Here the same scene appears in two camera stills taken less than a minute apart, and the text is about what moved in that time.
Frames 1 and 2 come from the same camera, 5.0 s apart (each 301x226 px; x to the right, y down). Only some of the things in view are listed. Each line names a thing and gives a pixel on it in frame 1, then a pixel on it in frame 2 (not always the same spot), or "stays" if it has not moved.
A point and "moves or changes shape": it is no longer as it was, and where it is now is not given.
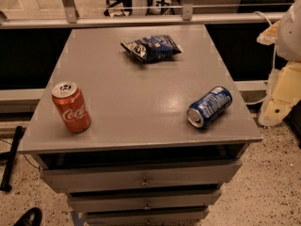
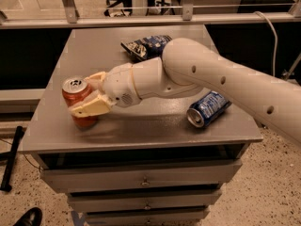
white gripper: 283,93 -> 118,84
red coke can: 71,106 moves or changes shape
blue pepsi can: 209,106 stays
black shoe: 32,217 stays
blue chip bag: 151,49 stays
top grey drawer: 139,176 stays
